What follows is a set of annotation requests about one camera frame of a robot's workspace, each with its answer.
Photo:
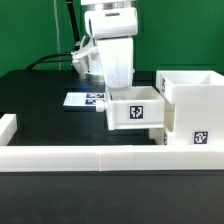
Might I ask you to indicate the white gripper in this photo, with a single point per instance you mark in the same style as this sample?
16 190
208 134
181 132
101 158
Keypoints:
117 62

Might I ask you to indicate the white drawer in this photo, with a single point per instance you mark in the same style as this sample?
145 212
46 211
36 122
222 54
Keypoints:
162 136
141 107

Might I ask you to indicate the white drawer cabinet box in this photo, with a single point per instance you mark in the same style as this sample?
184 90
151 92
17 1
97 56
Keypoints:
194 106

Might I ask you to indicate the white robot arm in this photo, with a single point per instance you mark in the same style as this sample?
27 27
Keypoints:
111 26

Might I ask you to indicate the white marker sheet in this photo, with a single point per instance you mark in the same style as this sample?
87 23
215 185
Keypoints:
76 99

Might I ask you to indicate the white left fence block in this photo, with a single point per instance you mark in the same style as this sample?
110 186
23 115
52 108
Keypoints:
8 127

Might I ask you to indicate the white front fence wall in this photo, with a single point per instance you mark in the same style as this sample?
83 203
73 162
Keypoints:
110 158

